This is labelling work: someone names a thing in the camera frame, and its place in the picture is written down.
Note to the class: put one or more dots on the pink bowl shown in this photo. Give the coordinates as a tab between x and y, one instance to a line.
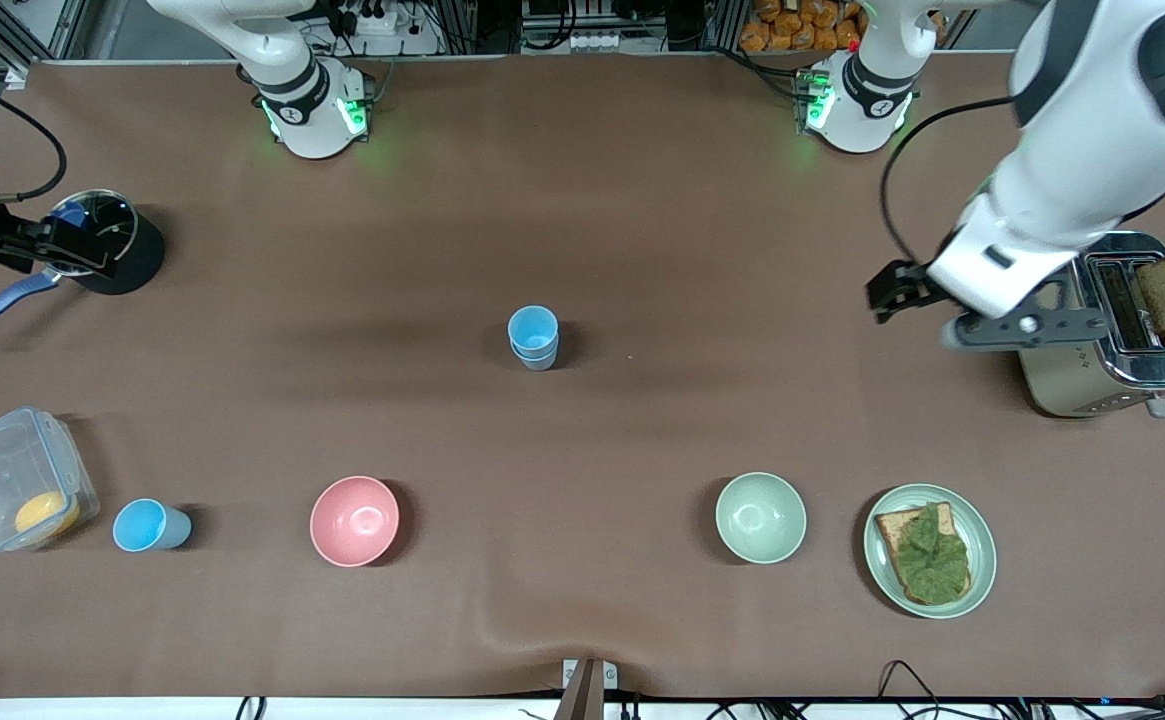
354	520

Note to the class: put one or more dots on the beige chrome toaster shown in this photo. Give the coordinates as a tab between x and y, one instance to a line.
1072	385

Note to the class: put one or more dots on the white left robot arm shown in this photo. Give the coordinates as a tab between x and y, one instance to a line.
1092	130

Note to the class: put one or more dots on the small white socket strip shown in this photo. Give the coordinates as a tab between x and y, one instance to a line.
597	42

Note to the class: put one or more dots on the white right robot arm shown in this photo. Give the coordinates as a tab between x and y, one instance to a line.
307	110

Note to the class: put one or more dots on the brown table cloth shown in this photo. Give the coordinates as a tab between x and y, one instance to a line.
582	200

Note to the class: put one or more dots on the orange round food piece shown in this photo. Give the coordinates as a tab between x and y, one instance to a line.
42	512

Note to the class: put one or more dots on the blue plastic cup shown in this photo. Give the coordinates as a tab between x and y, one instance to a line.
532	328
142	525
540	364

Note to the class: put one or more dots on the pale green plate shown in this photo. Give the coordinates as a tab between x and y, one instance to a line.
982	550

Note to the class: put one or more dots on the toast slice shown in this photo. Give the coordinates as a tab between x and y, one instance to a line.
890	530

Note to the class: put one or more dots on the pale green bowl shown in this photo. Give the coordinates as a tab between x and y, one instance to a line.
760	518

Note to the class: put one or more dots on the clear plastic container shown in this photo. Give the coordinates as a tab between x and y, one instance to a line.
2	470

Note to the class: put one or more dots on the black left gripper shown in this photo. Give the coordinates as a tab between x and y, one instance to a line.
904	283

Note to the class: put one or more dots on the aluminium frame profile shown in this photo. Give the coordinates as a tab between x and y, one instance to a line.
12	50

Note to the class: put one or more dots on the bag of orange buns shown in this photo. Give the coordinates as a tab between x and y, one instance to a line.
792	25

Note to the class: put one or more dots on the metal table clamp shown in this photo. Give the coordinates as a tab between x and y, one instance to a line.
587	690

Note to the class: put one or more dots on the glass lid with blue knob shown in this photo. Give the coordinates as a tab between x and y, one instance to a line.
112	220

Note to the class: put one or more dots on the green lettuce leaf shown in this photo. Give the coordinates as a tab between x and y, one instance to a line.
932	560

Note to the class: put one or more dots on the white power strip with plugs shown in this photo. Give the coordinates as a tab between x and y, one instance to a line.
377	22

